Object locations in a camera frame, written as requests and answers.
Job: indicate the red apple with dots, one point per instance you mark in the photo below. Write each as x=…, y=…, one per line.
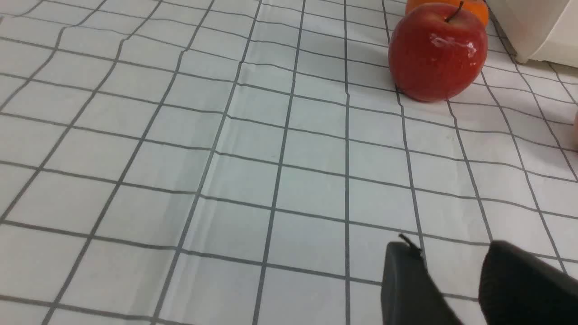
x=437, y=51

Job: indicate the white checkered tablecloth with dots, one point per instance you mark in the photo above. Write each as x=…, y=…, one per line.
x=246, y=162

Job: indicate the orange persimmon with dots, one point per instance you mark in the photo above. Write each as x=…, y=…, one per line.
x=477, y=7

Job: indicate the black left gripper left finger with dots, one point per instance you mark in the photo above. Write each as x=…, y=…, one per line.
x=408, y=293

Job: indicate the cream white toaster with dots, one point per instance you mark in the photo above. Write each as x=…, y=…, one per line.
x=540, y=30

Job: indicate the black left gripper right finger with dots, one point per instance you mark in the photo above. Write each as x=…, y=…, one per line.
x=517, y=288

